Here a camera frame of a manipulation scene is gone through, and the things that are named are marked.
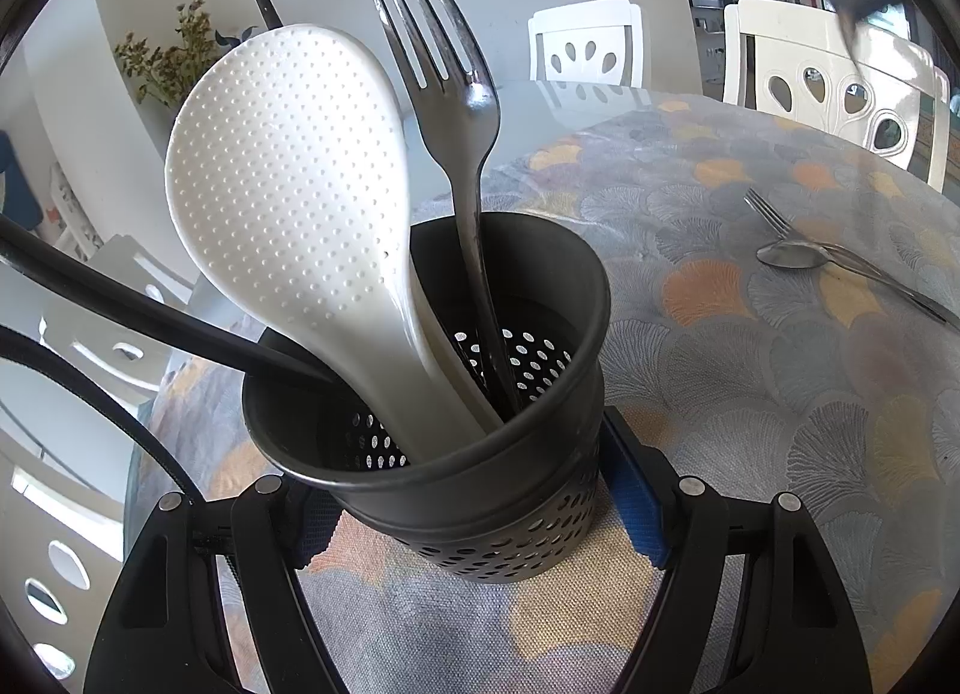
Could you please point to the white dimpled rice paddle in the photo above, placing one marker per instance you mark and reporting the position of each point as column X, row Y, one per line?
column 285, row 199

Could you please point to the silver spoon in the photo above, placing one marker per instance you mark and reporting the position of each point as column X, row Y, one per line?
column 791, row 255

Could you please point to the dried flower bouquet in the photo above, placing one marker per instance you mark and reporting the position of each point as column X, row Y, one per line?
column 169, row 56

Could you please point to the black perforated utensil holder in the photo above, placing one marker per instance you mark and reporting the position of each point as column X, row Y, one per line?
column 480, row 491

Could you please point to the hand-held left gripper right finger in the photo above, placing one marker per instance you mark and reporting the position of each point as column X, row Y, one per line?
column 631, row 495

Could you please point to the silver fork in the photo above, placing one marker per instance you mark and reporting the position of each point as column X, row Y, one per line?
column 780, row 217

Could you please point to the white chair with oval cutouts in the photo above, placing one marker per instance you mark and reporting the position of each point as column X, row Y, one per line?
column 585, row 37
column 112, row 304
column 52, row 574
column 795, row 56

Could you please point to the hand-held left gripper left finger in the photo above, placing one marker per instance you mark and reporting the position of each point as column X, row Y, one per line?
column 268, row 518

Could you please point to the patterned tablecloth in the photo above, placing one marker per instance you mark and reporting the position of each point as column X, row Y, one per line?
column 750, row 394

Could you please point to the blue seat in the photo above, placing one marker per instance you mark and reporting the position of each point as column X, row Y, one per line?
column 15, row 184

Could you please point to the dark metal fork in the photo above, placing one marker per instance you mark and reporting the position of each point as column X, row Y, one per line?
column 469, row 131

